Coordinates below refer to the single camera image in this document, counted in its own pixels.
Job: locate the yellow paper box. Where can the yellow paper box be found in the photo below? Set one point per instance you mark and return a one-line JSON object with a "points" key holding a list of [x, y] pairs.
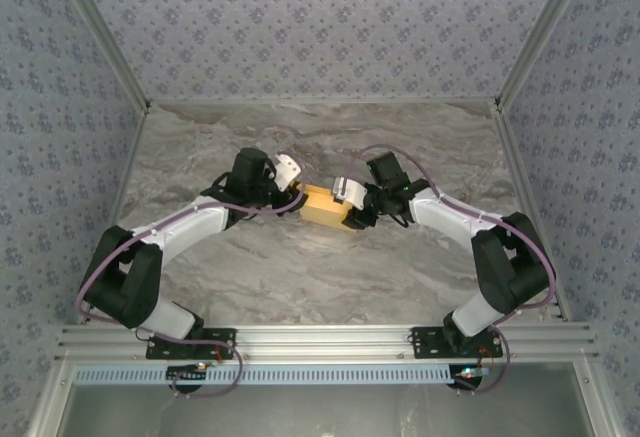
{"points": [[320, 209]]}

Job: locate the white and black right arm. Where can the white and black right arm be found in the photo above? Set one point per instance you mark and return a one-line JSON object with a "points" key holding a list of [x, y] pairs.
{"points": [[450, 214]]}

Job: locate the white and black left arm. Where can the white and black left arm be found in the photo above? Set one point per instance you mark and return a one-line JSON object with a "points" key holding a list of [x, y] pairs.
{"points": [[190, 222]]}

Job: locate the aluminium cross beam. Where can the aluminium cross beam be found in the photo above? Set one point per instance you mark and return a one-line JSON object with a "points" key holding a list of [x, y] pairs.
{"points": [[320, 339]]}

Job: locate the black controller board with LED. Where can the black controller board with LED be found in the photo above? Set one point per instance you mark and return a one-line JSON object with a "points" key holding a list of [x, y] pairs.
{"points": [[185, 374], [470, 373]]}

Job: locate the grey metal panel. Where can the grey metal panel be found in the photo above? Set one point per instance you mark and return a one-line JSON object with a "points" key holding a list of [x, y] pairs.
{"points": [[320, 412]]}

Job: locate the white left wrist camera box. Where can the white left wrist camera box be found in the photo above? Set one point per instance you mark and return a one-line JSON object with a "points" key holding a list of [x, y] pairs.
{"points": [[287, 169]]}

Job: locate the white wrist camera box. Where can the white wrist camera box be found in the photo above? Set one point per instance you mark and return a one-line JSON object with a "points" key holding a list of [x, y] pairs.
{"points": [[287, 169], [352, 192]]}

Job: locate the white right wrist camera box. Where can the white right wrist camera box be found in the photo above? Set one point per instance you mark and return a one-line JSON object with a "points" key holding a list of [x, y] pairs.
{"points": [[352, 192]]}

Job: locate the thin aluminium table edge rail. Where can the thin aluminium table edge rail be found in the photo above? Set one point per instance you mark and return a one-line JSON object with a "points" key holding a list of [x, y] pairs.
{"points": [[320, 101]]}

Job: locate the aluminium side rail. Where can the aluminium side rail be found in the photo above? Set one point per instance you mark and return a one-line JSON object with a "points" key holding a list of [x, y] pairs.
{"points": [[532, 197], [120, 182]]}

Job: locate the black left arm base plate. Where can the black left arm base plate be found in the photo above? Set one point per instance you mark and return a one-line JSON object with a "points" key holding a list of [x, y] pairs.
{"points": [[220, 339]]}

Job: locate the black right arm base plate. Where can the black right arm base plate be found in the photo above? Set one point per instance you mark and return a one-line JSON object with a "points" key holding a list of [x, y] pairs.
{"points": [[425, 344]]}

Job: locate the aluminium frame post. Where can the aluminium frame post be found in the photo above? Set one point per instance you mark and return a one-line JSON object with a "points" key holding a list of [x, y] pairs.
{"points": [[100, 32], [545, 32]]}

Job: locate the aluminium frame leg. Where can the aluminium frame leg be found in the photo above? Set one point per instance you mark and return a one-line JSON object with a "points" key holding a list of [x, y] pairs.
{"points": [[597, 407], [50, 407]]}

